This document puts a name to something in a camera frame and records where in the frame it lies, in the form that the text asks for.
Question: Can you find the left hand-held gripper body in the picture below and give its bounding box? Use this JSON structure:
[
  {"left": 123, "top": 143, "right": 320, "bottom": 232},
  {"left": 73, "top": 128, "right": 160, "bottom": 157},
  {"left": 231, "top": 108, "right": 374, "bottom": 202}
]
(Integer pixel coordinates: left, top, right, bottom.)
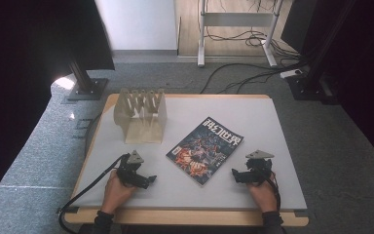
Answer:
[{"left": 116, "top": 149, "right": 145, "bottom": 187}]

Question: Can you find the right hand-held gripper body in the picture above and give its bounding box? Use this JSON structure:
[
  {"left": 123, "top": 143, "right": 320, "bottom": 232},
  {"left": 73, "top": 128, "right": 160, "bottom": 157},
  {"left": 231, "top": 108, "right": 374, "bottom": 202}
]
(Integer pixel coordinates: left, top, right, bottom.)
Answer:
[{"left": 244, "top": 149, "right": 276, "bottom": 185}]

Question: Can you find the person's left hand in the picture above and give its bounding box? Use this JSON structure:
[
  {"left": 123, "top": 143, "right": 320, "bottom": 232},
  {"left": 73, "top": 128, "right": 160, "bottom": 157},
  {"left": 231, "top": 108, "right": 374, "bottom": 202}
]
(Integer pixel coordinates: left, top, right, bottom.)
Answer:
[{"left": 100, "top": 169, "right": 138, "bottom": 215}]

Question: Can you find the person's right hand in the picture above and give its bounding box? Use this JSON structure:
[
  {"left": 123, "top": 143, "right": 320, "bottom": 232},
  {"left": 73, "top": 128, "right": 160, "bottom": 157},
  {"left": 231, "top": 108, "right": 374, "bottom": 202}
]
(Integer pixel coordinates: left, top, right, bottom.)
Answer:
[{"left": 246, "top": 173, "right": 280, "bottom": 215}]

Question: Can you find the grey table mat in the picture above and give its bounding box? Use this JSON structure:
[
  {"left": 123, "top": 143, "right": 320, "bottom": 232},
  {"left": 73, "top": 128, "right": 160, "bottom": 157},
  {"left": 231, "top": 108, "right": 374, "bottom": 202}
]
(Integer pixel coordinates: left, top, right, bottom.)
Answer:
[{"left": 71, "top": 97, "right": 308, "bottom": 212}]

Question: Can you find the colourful magazine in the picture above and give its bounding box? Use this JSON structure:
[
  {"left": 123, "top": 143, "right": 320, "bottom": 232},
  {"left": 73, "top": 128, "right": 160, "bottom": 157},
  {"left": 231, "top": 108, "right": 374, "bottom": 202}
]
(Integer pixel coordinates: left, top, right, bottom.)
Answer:
[{"left": 165, "top": 116, "right": 245, "bottom": 188}]

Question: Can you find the beige wooden file rack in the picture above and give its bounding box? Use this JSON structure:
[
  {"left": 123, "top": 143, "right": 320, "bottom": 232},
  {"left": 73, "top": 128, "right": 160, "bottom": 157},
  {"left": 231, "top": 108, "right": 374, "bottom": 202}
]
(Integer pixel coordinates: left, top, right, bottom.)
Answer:
[{"left": 113, "top": 88, "right": 168, "bottom": 145}]

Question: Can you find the black metal stand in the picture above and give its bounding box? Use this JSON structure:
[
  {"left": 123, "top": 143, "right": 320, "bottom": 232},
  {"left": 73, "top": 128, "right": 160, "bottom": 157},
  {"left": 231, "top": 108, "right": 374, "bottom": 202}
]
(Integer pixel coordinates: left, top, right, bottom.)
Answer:
[
  {"left": 65, "top": 59, "right": 110, "bottom": 101},
  {"left": 286, "top": 0, "right": 358, "bottom": 102}
]

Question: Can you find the white power strip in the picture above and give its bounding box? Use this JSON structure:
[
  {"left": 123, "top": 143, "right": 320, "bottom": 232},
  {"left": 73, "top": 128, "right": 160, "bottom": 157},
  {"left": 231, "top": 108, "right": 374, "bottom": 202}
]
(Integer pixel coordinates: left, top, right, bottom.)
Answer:
[{"left": 279, "top": 68, "right": 304, "bottom": 80}]

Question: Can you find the black curtain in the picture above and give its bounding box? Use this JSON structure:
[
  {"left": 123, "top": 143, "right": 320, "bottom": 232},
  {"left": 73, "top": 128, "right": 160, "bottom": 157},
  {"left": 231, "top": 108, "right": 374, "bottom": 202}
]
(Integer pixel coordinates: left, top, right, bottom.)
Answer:
[
  {"left": 280, "top": 0, "right": 374, "bottom": 174},
  {"left": 0, "top": 0, "right": 116, "bottom": 215}
]

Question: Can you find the white panel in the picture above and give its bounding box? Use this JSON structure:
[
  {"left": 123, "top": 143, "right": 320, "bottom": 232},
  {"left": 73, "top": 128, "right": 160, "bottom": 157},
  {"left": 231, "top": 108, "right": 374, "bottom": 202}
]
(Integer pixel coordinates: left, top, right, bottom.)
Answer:
[{"left": 93, "top": 0, "right": 179, "bottom": 52}]

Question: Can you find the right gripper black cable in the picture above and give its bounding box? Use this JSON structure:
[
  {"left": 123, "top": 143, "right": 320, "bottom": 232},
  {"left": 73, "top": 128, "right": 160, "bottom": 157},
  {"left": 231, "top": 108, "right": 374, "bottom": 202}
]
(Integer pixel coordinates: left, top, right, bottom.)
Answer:
[{"left": 265, "top": 171, "right": 282, "bottom": 213}]

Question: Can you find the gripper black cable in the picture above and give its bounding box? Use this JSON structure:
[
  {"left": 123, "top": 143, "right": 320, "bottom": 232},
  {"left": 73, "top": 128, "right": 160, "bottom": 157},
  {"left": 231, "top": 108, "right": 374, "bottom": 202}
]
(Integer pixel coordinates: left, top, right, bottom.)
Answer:
[
  {"left": 57, "top": 153, "right": 127, "bottom": 234},
  {"left": 265, "top": 171, "right": 282, "bottom": 213}
]

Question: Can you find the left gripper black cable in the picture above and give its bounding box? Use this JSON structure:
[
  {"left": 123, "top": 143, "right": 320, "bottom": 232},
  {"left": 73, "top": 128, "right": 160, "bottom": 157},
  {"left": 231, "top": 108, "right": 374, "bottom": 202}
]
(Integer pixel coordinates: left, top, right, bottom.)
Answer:
[{"left": 57, "top": 153, "right": 127, "bottom": 234}]

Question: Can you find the black floor cable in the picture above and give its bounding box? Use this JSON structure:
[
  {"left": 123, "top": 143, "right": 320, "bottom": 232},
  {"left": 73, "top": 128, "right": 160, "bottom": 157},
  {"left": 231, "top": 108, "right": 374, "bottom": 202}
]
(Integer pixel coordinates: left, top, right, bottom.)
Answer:
[
  {"left": 217, "top": 66, "right": 306, "bottom": 96},
  {"left": 199, "top": 61, "right": 303, "bottom": 96}
]

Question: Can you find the tangle of black cables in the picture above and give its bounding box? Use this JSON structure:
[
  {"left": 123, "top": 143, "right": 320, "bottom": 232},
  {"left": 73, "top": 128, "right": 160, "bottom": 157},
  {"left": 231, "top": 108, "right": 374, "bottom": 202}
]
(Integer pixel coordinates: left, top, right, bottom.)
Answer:
[{"left": 204, "top": 27, "right": 303, "bottom": 61}]

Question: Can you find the white desk frame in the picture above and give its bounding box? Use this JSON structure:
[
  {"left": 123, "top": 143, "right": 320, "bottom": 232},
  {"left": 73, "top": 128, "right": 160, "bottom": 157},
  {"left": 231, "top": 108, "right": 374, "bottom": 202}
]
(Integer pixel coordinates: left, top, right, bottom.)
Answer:
[{"left": 197, "top": 0, "right": 285, "bottom": 68}]

